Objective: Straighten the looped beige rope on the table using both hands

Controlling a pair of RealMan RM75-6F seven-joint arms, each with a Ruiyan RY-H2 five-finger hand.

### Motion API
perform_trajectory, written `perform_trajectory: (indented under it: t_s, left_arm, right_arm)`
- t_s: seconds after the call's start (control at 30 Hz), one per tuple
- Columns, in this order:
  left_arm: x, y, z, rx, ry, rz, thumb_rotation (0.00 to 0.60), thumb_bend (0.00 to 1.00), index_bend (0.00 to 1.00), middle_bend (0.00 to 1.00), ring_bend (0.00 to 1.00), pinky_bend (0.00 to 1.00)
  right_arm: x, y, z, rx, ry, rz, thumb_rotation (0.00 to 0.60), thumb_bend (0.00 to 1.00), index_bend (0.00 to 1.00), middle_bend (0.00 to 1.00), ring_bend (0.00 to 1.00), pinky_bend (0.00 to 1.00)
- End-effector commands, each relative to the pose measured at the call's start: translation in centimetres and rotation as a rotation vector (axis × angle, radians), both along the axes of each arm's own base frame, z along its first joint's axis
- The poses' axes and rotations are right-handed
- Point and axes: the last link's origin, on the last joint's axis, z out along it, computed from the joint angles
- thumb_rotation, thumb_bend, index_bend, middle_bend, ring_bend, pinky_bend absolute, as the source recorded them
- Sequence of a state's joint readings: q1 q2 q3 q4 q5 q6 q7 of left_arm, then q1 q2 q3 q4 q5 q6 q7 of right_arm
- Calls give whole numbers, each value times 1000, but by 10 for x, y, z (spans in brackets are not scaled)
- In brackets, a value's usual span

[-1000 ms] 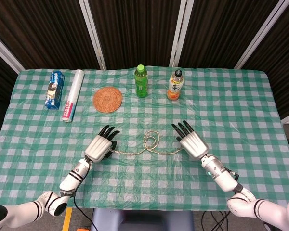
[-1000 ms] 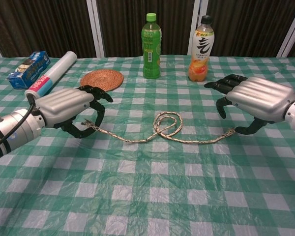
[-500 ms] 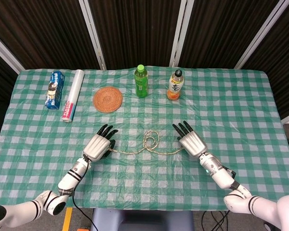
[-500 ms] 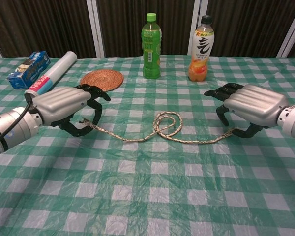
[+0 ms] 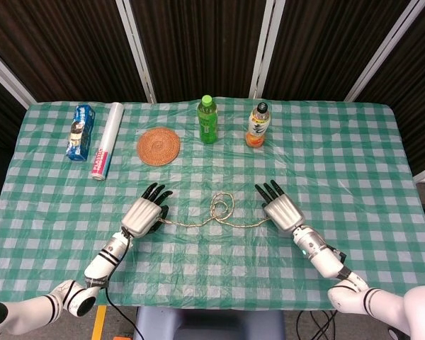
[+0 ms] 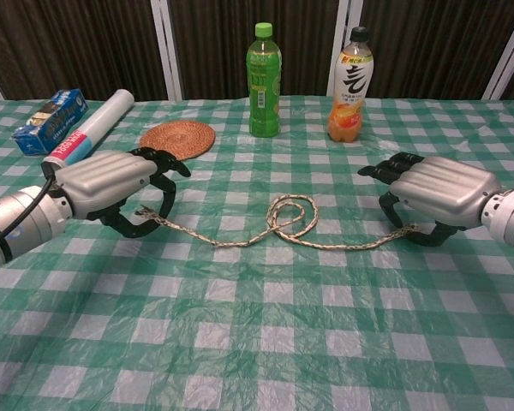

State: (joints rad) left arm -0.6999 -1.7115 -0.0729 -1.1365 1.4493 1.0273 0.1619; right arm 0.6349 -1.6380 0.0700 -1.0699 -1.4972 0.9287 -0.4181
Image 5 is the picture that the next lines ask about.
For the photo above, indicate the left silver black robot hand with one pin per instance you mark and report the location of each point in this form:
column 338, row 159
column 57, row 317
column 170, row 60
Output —
column 141, row 217

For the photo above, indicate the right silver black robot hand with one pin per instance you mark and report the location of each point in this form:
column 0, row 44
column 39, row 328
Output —
column 283, row 214

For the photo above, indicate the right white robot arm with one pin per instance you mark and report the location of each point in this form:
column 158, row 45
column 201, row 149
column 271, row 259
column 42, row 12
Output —
column 326, row 260

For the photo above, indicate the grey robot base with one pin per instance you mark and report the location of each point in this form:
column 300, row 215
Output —
column 209, row 324

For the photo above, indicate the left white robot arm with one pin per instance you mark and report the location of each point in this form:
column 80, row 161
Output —
column 99, row 263

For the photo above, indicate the round woven rattan coaster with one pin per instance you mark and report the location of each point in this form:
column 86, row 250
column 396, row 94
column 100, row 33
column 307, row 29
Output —
column 158, row 146

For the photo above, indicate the plastic wrap roll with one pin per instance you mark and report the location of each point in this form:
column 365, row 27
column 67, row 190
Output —
column 108, row 141

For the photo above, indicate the green checkered tablecloth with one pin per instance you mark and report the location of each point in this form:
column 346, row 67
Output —
column 216, row 265

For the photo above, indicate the orange drink bottle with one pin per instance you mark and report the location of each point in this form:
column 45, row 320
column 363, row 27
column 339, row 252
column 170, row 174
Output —
column 258, row 127

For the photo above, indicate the blue cookie box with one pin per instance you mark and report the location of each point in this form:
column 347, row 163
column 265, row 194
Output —
column 79, row 131

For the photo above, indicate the yellow floor tape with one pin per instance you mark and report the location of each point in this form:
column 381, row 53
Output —
column 99, row 324

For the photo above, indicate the green tea bottle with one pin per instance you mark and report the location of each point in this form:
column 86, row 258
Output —
column 207, row 122

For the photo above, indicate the black caster wheel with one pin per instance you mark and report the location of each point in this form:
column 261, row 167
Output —
column 393, row 334

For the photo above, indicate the white partition frame post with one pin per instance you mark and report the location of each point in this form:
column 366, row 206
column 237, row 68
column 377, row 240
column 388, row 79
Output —
column 3, row 71
column 267, row 49
column 136, row 49
column 382, row 49

